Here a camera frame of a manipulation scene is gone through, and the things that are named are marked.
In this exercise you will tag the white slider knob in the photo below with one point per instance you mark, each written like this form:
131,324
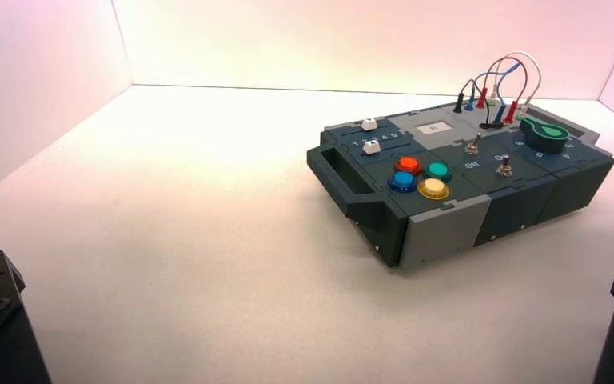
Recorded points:
369,124
371,147

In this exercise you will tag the blue round push button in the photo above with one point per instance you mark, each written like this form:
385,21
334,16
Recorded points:
403,182

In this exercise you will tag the orange round push button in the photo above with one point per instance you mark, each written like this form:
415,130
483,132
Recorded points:
407,165

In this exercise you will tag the yellow round push button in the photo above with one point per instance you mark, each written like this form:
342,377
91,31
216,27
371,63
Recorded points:
433,188

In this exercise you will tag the green round push button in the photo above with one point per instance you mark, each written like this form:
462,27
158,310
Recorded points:
436,170

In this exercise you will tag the small white display label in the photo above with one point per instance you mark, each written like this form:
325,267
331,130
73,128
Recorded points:
438,128

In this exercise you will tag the dark modular control box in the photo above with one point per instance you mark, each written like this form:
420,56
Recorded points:
513,204

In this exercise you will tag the green rotary selector knob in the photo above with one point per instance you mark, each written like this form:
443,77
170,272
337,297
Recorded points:
545,137

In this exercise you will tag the silver metal toggle switch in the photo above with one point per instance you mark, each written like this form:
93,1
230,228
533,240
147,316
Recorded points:
474,146

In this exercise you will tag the black tipped toggle switch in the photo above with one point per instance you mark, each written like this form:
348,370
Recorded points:
504,168

